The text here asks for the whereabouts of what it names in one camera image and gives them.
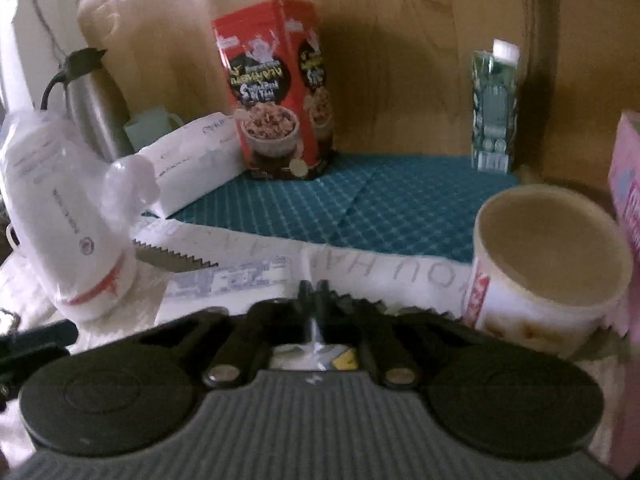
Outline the white paper box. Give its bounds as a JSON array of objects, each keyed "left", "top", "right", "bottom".
[{"left": 136, "top": 112, "right": 246, "bottom": 218}]

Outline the red snack box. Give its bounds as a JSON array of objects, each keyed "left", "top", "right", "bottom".
[{"left": 212, "top": 0, "right": 338, "bottom": 181}]

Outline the white bottle in plastic bag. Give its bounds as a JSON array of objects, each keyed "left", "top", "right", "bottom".
[{"left": 0, "top": 110, "right": 161, "bottom": 322}]

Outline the round peanut can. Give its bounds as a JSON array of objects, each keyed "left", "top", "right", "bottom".
[{"left": 460, "top": 184, "right": 633, "bottom": 358}]

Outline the beige chevron tablecloth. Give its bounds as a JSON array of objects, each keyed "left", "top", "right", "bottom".
[{"left": 0, "top": 250, "right": 632, "bottom": 411}]

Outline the pale green cup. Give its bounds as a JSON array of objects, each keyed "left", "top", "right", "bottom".
[{"left": 124, "top": 106, "right": 183, "bottom": 153}]

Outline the green drink carton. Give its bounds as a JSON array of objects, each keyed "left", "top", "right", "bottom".
[{"left": 471, "top": 39, "right": 521, "bottom": 173}]

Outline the teal quilted mat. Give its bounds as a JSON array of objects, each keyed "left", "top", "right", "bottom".
[{"left": 132, "top": 152, "right": 521, "bottom": 311}]

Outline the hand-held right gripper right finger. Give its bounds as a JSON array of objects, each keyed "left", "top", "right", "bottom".
[{"left": 320, "top": 282, "right": 481, "bottom": 387}]

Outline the metal kettle with black handle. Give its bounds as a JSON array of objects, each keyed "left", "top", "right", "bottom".
[{"left": 40, "top": 47, "right": 136, "bottom": 163}]

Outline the pink tin box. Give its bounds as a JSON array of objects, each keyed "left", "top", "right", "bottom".
[{"left": 607, "top": 110, "right": 640, "bottom": 478}]

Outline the yellow printed packet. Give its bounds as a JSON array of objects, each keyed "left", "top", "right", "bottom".
[{"left": 270, "top": 317, "right": 361, "bottom": 372}]

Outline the wooden board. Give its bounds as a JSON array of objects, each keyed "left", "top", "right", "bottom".
[{"left": 75, "top": 0, "right": 640, "bottom": 196}]

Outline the thin black cable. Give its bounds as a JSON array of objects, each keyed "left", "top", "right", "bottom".
[{"left": 20, "top": 0, "right": 68, "bottom": 63}]

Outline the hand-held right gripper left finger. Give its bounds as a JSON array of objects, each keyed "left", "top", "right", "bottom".
[{"left": 140, "top": 282, "right": 321, "bottom": 387}]

